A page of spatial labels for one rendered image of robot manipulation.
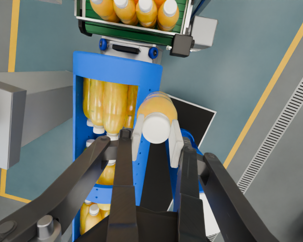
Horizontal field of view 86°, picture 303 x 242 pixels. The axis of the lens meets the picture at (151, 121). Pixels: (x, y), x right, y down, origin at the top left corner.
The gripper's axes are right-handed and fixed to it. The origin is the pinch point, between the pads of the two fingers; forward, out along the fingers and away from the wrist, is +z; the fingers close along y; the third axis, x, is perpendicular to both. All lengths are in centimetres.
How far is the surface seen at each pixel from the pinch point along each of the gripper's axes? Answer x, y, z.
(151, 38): 18, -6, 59
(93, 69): 3.9, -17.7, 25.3
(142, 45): 14, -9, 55
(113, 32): 17, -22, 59
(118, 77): 3.2, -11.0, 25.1
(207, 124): -41, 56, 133
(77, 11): 21, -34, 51
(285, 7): 71, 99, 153
